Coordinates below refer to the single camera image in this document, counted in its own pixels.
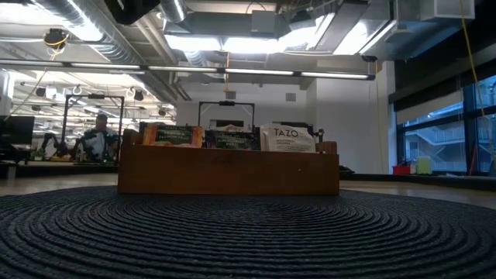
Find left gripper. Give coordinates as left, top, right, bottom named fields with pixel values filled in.
left=104, top=0, right=162, bottom=26

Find orange peach tea packet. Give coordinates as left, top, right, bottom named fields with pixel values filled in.
left=142, top=123, right=204, bottom=148

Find dark blackberry tea packet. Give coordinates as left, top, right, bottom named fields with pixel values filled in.
left=204, top=129, right=260, bottom=151

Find wooden tea organizer box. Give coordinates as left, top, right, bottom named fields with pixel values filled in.
left=117, top=128, right=341, bottom=197

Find white Tazo tea packet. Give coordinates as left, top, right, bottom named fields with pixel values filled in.
left=260, top=122, right=317, bottom=153

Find round black ceiling device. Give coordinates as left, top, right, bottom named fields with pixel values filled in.
left=43, top=27, right=69, bottom=50

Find person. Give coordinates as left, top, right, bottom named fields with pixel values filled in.
left=79, top=113, right=119, bottom=162

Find grey ceiling box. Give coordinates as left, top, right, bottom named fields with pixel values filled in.
left=250, top=9, right=277, bottom=34

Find long ceiling light fixture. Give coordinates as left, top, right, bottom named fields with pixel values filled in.
left=0, top=57, right=376, bottom=81

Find background robot arms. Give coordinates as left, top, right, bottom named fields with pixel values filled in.
left=38, top=129, right=121, bottom=164

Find white cloth cover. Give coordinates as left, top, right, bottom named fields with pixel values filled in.
left=216, top=123, right=250, bottom=133

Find black monitor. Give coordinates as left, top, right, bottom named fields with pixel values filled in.
left=0, top=115, right=36, bottom=147

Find round dark woven placemat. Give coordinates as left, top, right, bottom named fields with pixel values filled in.
left=0, top=184, right=496, bottom=279

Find window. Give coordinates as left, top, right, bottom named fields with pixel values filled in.
left=397, top=75, right=496, bottom=175

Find green container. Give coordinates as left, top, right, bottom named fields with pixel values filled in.
left=416, top=156, right=433, bottom=175

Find short round silver duct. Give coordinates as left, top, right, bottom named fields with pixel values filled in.
left=157, top=0, right=188, bottom=24

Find silver spiral air duct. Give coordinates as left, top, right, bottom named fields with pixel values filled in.
left=33, top=0, right=191, bottom=104

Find black robot station frame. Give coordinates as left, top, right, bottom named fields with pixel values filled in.
left=61, top=93, right=126, bottom=164
left=198, top=100, right=256, bottom=133

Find yellow hanging cord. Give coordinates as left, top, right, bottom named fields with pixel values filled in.
left=223, top=52, right=230, bottom=94

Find rectangular metal air duct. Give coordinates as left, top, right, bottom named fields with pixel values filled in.
left=313, top=0, right=398, bottom=55

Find yellow cable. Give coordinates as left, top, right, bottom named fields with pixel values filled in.
left=459, top=0, right=496, bottom=156

